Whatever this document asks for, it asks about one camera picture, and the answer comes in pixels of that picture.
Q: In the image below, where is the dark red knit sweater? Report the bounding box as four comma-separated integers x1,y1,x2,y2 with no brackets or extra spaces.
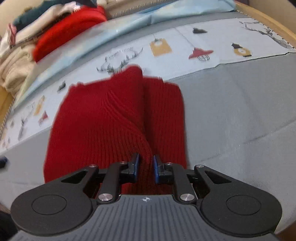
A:
43,65,187,195

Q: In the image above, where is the grey printed bed sheet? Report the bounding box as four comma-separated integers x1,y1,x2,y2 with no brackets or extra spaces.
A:
1,12,295,232

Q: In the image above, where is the beige folded blanket stack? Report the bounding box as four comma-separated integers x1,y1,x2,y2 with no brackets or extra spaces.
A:
1,44,36,94

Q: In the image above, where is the bright red folded blanket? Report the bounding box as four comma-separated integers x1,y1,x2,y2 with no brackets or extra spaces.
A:
33,6,107,62

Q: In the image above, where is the teal shark plush toy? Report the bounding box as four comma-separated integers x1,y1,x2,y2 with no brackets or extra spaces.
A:
13,1,97,30

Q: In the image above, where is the light blue patterned quilt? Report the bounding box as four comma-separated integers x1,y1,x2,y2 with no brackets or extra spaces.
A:
14,1,236,108

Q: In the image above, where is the wooden bed frame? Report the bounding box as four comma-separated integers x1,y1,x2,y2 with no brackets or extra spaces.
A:
234,1,295,47

